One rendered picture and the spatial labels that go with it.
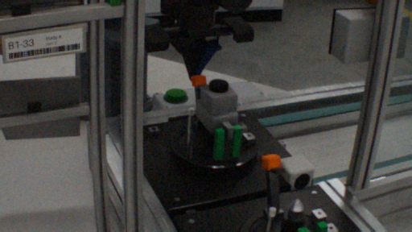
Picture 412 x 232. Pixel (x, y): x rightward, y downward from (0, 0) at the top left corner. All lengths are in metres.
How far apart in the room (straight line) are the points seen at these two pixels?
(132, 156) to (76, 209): 0.39
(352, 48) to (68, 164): 0.59
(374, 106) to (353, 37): 0.11
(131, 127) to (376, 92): 0.39
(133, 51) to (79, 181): 0.53
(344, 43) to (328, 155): 0.33
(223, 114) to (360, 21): 0.26
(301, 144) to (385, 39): 0.37
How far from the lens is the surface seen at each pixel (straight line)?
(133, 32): 0.63
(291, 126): 1.18
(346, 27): 0.86
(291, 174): 0.95
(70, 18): 0.60
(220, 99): 0.93
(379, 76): 0.89
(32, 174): 1.16
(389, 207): 1.07
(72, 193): 1.10
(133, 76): 0.65
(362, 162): 0.96
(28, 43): 0.60
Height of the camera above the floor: 1.51
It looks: 28 degrees down
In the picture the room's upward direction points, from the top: 3 degrees clockwise
